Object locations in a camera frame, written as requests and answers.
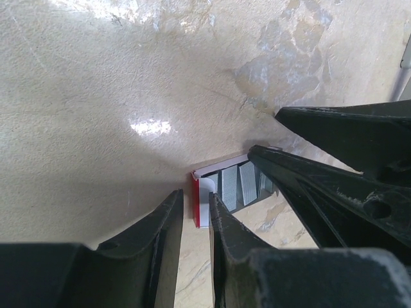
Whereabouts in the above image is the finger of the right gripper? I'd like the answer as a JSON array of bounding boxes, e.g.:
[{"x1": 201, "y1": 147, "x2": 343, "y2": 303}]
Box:
[
  {"x1": 275, "y1": 100, "x2": 410, "y2": 180},
  {"x1": 248, "y1": 145, "x2": 410, "y2": 249}
]

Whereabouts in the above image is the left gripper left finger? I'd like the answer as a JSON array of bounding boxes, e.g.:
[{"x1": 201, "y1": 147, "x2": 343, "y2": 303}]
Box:
[{"x1": 1, "y1": 190, "x2": 184, "y2": 307}]

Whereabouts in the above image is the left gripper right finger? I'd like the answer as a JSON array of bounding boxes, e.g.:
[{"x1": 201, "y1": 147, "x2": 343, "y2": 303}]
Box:
[{"x1": 209, "y1": 193, "x2": 410, "y2": 307}]

